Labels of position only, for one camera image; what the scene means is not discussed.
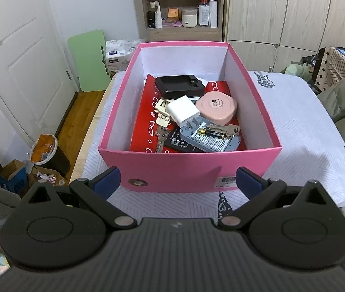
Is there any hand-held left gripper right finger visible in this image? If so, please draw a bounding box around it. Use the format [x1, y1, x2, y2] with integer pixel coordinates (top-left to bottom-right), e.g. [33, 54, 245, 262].
[218, 167, 326, 229]

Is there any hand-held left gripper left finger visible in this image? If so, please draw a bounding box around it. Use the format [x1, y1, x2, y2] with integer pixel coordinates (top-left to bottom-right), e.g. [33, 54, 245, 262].
[26, 167, 138, 229]

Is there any grey portable router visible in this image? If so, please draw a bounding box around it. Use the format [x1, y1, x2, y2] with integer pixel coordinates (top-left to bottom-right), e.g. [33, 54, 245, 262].
[180, 114, 242, 153]

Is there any black and gold battery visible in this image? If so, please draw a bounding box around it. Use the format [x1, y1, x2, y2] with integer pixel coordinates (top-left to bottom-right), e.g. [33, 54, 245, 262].
[198, 128, 225, 139]

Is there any pink storage box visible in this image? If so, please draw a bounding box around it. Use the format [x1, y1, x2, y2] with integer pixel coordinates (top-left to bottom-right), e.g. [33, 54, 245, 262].
[98, 40, 283, 193]

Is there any silver key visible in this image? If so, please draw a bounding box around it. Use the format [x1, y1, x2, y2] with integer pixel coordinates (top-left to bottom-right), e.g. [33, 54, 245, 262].
[155, 126, 170, 153]

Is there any black phone battery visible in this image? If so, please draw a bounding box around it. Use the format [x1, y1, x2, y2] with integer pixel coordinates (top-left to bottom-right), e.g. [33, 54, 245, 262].
[163, 127, 193, 153]

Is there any pink rounded case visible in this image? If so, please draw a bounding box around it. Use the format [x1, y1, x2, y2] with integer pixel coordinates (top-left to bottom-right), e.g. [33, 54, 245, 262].
[195, 91, 238, 125]

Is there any cream hair clip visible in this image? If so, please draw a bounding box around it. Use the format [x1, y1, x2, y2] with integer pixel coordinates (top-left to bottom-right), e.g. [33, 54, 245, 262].
[154, 97, 173, 126]

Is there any white charger plug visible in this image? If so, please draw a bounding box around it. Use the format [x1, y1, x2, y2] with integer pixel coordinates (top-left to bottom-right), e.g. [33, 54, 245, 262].
[167, 95, 199, 127]

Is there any black battery charger cradle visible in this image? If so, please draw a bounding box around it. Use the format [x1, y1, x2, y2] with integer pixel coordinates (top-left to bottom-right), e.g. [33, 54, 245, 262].
[155, 75, 206, 100]

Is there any black trash bin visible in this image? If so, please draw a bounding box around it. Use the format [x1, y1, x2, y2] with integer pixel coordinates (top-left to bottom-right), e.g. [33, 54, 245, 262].
[30, 134, 71, 178]

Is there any cardboard box of wrappers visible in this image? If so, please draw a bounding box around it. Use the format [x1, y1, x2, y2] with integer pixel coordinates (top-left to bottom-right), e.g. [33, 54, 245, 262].
[26, 167, 69, 187]

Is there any red printed paper sheet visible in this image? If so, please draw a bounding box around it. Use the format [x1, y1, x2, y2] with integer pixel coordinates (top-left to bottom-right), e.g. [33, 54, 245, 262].
[129, 73, 247, 153]

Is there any blue cardboard box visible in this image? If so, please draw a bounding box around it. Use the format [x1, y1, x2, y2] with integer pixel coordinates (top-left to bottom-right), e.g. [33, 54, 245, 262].
[0, 159, 28, 194]

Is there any light green clothing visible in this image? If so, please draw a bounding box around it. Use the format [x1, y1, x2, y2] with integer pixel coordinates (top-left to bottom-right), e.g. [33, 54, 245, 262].
[283, 61, 313, 81]

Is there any green folding board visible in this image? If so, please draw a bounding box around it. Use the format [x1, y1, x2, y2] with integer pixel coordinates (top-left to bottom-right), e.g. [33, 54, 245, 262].
[67, 30, 112, 92]

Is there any tissue paper pack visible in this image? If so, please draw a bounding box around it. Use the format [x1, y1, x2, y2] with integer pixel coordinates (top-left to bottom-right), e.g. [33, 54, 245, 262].
[105, 38, 147, 75]

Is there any beige geometric patterned bag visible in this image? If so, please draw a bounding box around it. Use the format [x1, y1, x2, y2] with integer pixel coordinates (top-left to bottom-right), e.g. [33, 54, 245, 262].
[312, 46, 345, 93]

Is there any wooden shelf cabinet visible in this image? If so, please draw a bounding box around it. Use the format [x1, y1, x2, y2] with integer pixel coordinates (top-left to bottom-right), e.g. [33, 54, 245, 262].
[131, 0, 226, 43]

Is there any white door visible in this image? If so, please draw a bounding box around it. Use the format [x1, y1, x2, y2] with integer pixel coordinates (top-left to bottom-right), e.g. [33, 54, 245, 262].
[0, 0, 80, 146]

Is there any white cylinder bottle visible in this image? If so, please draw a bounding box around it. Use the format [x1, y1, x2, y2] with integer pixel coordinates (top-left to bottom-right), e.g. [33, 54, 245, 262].
[209, 0, 218, 28]

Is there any white tube bottle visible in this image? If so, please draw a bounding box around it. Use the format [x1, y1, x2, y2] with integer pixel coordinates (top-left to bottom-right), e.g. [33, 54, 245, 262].
[153, 1, 163, 30]

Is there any spray can with red cap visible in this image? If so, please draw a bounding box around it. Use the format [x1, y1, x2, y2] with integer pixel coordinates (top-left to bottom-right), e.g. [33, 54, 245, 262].
[198, 0, 210, 27]

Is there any white jar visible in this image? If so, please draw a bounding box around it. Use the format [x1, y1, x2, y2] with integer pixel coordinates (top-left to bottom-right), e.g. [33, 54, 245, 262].
[181, 7, 198, 28]

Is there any wooden wardrobe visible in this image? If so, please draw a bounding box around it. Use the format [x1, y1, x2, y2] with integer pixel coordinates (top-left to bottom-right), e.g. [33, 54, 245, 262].
[223, 0, 345, 73]

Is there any wooden bed frame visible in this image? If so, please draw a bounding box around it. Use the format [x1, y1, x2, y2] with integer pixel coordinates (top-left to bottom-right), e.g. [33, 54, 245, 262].
[69, 73, 121, 183]

